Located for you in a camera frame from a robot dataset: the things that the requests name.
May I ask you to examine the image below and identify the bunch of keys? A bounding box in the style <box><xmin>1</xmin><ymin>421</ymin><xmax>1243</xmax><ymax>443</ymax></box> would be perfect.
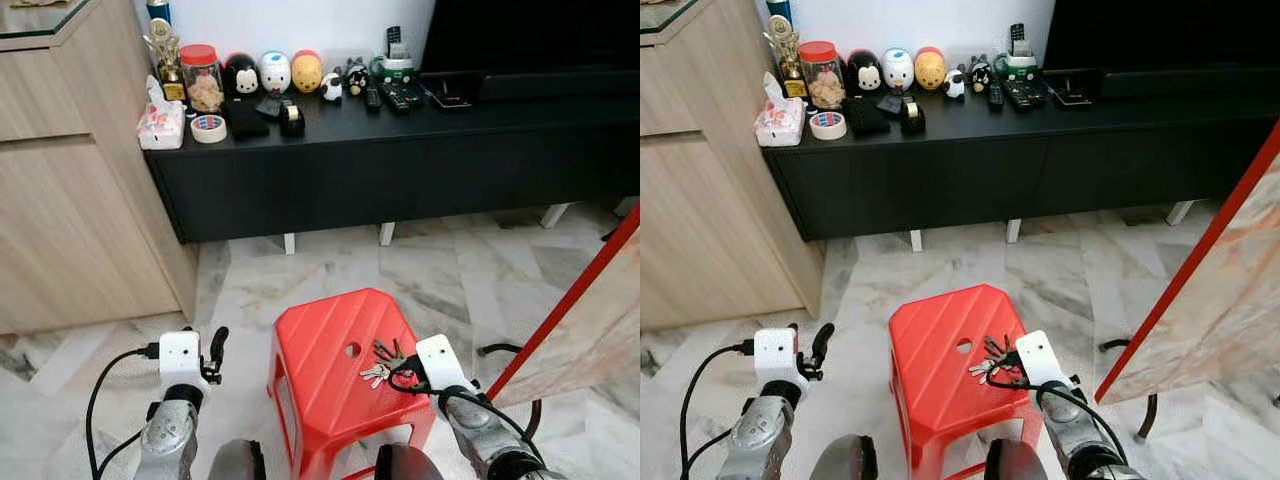
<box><xmin>359</xmin><ymin>339</ymin><xmax>408</xmax><ymax>390</ymax></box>
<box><xmin>967</xmin><ymin>334</ymin><xmax>1017</xmax><ymax>385</ymax></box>

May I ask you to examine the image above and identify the red plastic stool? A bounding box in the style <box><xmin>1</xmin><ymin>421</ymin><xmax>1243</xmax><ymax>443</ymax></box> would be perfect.
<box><xmin>267</xmin><ymin>288</ymin><xmax>438</xmax><ymax>480</ymax></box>
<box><xmin>887</xmin><ymin>284</ymin><xmax>1047</xmax><ymax>480</ymax></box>

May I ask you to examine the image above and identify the left robot leg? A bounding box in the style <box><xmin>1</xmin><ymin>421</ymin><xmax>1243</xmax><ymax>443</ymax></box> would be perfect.
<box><xmin>808</xmin><ymin>434</ymin><xmax>880</xmax><ymax>480</ymax></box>
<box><xmin>207</xmin><ymin>438</ymin><xmax>268</xmax><ymax>480</ymax></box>

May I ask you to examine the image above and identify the robot leg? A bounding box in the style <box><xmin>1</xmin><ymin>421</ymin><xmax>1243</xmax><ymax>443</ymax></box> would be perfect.
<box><xmin>808</xmin><ymin>434</ymin><xmax>880</xmax><ymax>480</ymax></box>
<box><xmin>371</xmin><ymin>443</ymin><xmax>445</xmax><ymax>480</ymax></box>
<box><xmin>984</xmin><ymin>438</ymin><xmax>1051</xmax><ymax>480</ymax></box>
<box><xmin>207</xmin><ymin>438</ymin><xmax>268</xmax><ymax>480</ymax></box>

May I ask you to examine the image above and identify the right robot leg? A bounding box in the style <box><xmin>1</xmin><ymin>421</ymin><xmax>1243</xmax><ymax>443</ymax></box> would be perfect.
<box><xmin>984</xmin><ymin>438</ymin><xmax>1051</xmax><ymax>480</ymax></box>
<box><xmin>371</xmin><ymin>443</ymin><xmax>445</xmax><ymax>480</ymax></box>

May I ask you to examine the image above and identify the black table leg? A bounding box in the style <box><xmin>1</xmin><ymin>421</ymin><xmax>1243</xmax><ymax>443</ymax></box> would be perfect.
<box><xmin>1099</xmin><ymin>338</ymin><xmax>1163</xmax><ymax>443</ymax></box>
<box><xmin>477</xmin><ymin>342</ymin><xmax>543</xmax><ymax>443</ymax></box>

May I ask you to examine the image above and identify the black tv console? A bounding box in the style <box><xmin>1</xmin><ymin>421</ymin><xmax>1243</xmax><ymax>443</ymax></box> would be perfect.
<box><xmin>761</xmin><ymin>90</ymin><xmax>1280</xmax><ymax>253</ymax></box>
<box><xmin>144</xmin><ymin>92</ymin><xmax>641</xmax><ymax>256</ymax></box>

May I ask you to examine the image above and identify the marble table with red edge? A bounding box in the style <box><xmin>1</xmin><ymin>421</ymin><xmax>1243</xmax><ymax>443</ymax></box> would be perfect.
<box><xmin>1094</xmin><ymin>118</ymin><xmax>1280</xmax><ymax>407</ymax></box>
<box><xmin>486</xmin><ymin>203</ymin><xmax>641</xmax><ymax>408</ymax></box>

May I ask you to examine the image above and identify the light wooden cabinet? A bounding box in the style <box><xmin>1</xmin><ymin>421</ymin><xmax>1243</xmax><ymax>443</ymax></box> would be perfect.
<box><xmin>640</xmin><ymin>0</ymin><xmax>827</xmax><ymax>333</ymax></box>
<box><xmin>0</xmin><ymin>0</ymin><xmax>200</xmax><ymax>337</ymax></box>

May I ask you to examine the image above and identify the pink white tissue pack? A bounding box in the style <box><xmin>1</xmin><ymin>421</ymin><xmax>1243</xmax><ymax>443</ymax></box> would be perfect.
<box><xmin>753</xmin><ymin>72</ymin><xmax>808</xmax><ymax>148</ymax></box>
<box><xmin>137</xmin><ymin>76</ymin><xmax>188</xmax><ymax>152</ymax></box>

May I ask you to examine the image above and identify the black pouch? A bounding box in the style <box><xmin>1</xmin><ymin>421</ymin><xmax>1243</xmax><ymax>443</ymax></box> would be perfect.
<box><xmin>221</xmin><ymin>100</ymin><xmax>272</xmax><ymax>140</ymax></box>
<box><xmin>842</xmin><ymin>96</ymin><xmax>892</xmax><ymax>138</ymax></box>

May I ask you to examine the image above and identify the glass jar with red lid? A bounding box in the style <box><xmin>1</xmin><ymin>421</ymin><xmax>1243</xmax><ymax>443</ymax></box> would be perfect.
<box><xmin>799</xmin><ymin>41</ymin><xmax>848</xmax><ymax>110</ymax></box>
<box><xmin>180</xmin><ymin>44</ymin><xmax>226</xmax><ymax>114</ymax></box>

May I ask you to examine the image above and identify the wide black remote control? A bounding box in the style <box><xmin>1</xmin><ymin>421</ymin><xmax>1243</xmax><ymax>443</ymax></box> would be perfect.
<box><xmin>380</xmin><ymin>82</ymin><xmax>424</xmax><ymax>114</ymax></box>
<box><xmin>1003</xmin><ymin>78</ymin><xmax>1048</xmax><ymax>111</ymax></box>

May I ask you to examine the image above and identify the black mouse plush toy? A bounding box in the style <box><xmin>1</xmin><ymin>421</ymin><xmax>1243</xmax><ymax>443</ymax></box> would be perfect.
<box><xmin>846</xmin><ymin>50</ymin><xmax>886</xmax><ymax>96</ymax></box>
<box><xmin>222</xmin><ymin>53</ymin><xmax>262</xmax><ymax>99</ymax></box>

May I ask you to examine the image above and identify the white duck plush toy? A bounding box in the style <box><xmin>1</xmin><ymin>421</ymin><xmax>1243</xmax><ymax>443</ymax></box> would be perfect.
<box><xmin>881</xmin><ymin>48</ymin><xmax>916</xmax><ymax>94</ymax></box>
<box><xmin>259</xmin><ymin>51</ymin><xmax>293</xmax><ymax>96</ymax></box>

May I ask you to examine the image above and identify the yellow bear plush toy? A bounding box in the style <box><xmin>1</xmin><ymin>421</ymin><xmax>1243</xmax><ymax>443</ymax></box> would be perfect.
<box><xmin>914</xmin><ymin>46</ymin><xmax>948</xmax><ymax>92</ymax></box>
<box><xmin>291</xmin><ymin>50</ymin><xmax>325</xmax><ymax>95</ymax></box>

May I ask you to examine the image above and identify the gold trophy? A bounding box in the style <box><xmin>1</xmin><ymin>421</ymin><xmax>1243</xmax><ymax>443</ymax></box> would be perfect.
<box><xmin>143</xmin><ymin>18</ymin><xmax>187</xmax><ymax>102</ymax></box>
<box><xmin>764</xmin><ymin>15</ymin><xmax>810</xmax><ymax>99</ymax></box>

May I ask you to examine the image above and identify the green phone base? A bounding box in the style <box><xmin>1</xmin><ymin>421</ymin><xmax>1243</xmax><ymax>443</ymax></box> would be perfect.
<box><xmin>995</xmin><ymin>52</ymin><xmax>1041</xmax><ymax>82</ymax></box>
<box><xmin>371</xmin><ymin>55</ymin><xmax>417</xmax><ymax>85</ymax></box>

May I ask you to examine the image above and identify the black television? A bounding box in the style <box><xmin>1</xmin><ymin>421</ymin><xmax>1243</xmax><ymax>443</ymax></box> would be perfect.
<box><xmin>1042</xmin><ymin>0</ymin><xmax>1280</xmax><ymax>100</ymax></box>
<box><xmin>419</xmin><ymin>0</ymin><xmax>641</xmax><ymax>103</ymax></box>

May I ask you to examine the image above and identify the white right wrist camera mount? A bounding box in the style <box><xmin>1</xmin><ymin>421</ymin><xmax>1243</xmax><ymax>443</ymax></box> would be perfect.
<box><xmin>1013</xmin><ymin>330</ymin><xmax>1077</xmax><ymax>390</ymax></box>
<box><xmin>414</xmin><ymin>334</ymin><xmax>480</xmax><ymax>394</ymax></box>

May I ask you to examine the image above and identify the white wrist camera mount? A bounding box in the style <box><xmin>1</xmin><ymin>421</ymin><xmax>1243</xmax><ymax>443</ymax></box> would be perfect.
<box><xmin>414</xmin><ymin>334</ymin><xmax>480</xmax><ymax>394</ymax></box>
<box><xmin>752</xmin><ymin>327</ymin><xmax>802</xmax><ymax>390</ymax></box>
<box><xmin>158</xmin><ymin>330</ymin><xmax>205</xmax><ymax>390</ymax></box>
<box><xmin>1013</xmin><ymin>330</ymin><xmax>1077</xmax><ymax>390</ymax></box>

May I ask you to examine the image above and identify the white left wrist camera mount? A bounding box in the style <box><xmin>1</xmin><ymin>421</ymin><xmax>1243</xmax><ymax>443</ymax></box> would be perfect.
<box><xmin>752</xmin><ymin>327</ymin><xmax>802</xmax><ymax>390</ymax></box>
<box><xmin>158</xmin><ymin>330</ymin><xmax>205</xmax><ymax>390</ymax></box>

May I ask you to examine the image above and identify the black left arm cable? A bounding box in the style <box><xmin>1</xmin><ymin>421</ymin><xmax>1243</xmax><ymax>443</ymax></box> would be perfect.
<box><xmin>679</xmin><ymin>340</ymin><xmax>755</xmax><ymax>480</ymax></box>
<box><xmin>85</xmin><ymin>343</ymin><xmax>161</xmax><ymax>480</ymax></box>

